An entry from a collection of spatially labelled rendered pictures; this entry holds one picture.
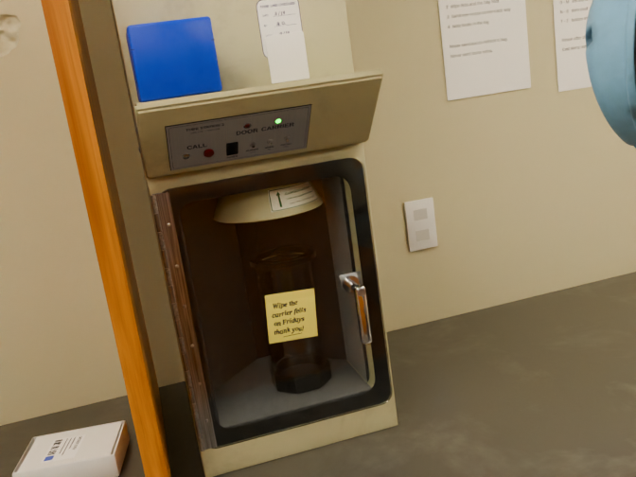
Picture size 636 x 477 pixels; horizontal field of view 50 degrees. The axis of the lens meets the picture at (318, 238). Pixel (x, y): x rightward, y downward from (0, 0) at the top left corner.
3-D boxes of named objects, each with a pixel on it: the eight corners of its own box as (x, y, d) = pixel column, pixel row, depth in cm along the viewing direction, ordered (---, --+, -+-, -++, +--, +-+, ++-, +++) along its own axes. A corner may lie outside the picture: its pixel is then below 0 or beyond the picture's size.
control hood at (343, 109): (145, 177, 95) (130, 104, 93) (363, 140, 103) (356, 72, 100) (148, 186, 84) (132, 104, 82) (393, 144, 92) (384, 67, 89)
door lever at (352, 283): (364, 331, 107) (349, 335, 106) (357, 273, 105) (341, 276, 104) (377, 343, 102) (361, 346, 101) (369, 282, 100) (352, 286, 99)
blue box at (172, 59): (138, 102, 92) (125, 33, 90) (212, 92, 95) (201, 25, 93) (141, 102, 83) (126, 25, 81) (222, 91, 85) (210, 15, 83)
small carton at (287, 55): (273, 83, 95) (266, 39, 93) (309, 79, 95) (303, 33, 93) (272, 83, 90) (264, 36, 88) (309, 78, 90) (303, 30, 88)
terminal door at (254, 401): (204, 449, 104) (154, 190, 95) (392, 399, 111) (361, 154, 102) (205, 451, 103) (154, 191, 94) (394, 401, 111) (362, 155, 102)
